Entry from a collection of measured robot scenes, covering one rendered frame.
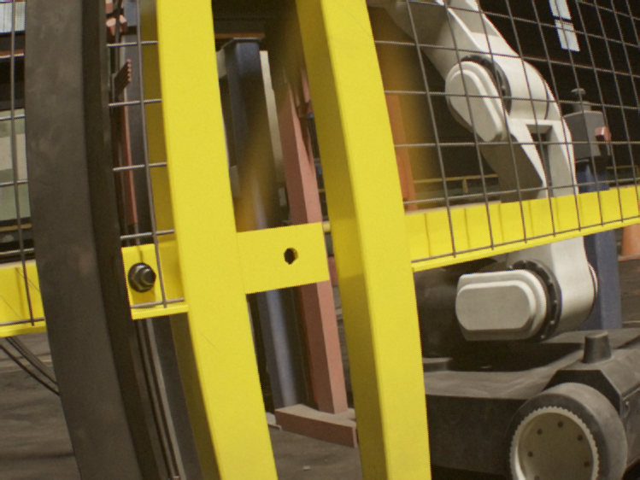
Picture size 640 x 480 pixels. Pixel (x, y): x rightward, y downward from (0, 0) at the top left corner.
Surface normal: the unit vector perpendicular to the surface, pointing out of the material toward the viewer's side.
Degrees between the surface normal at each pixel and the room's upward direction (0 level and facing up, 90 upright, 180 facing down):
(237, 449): 90
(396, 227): 90
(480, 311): 90
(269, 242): 90
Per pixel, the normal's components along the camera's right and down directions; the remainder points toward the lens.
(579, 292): 0.55, -0.05
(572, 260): 0.50, -0.28
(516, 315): -0.83, 0.11
